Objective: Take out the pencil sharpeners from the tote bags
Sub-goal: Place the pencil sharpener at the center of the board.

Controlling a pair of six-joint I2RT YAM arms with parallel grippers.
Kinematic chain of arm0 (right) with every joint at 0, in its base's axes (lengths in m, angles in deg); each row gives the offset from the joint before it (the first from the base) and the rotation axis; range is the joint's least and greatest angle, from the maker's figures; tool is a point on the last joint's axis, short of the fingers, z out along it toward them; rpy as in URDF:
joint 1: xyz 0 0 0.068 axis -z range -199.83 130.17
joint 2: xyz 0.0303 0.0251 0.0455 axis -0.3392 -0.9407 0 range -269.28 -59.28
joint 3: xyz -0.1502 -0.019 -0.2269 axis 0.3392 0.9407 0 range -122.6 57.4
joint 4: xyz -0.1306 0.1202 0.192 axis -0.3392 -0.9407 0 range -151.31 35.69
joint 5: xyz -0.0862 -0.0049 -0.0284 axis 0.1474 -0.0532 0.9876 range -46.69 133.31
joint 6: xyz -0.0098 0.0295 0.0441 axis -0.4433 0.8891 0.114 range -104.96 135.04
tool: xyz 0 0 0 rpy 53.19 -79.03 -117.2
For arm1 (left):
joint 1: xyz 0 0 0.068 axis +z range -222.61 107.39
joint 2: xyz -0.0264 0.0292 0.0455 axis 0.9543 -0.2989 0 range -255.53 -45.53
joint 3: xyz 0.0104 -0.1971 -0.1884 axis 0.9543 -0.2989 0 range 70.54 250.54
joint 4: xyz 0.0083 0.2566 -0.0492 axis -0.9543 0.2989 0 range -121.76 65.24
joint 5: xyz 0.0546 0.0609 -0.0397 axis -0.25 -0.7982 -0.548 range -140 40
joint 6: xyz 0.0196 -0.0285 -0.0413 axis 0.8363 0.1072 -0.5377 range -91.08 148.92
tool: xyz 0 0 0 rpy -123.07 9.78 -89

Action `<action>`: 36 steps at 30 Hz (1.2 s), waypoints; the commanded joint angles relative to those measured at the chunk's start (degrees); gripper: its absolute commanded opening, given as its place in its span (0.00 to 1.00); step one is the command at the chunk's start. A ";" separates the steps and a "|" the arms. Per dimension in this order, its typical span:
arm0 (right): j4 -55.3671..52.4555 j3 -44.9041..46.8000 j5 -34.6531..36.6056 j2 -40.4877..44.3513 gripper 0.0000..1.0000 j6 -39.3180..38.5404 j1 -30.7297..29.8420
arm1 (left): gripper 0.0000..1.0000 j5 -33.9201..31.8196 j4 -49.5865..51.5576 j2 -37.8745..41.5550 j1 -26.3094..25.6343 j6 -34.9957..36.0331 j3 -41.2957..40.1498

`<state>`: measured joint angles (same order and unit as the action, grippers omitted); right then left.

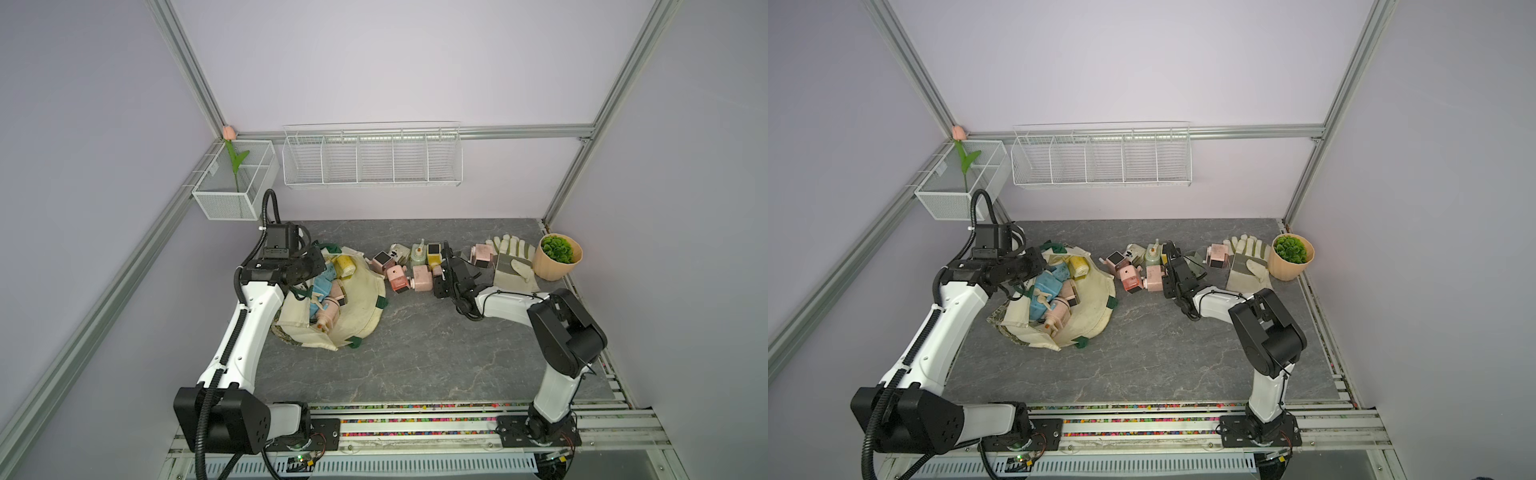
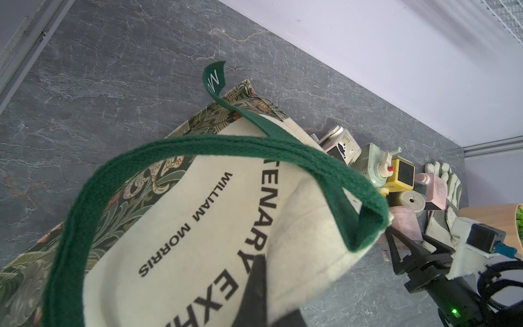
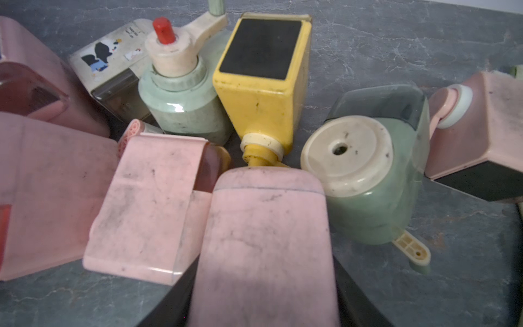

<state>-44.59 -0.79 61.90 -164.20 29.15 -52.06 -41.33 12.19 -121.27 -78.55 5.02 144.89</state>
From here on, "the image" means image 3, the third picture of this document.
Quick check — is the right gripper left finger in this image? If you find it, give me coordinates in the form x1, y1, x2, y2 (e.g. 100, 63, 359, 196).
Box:
137, 256, 200, 327

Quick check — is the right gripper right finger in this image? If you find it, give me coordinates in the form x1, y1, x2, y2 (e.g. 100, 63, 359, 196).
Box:
333, 256, 394, 327

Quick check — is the olive green pencil sharpener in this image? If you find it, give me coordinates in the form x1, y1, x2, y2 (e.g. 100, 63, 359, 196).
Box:
300, 84, 431, 271

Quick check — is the yellow pencil sharpener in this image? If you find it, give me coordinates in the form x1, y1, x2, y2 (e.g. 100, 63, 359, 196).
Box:
212, 12, 313, 166

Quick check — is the beige pencil sharpener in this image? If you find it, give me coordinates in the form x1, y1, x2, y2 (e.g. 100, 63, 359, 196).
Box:
68, 19, 154, 123

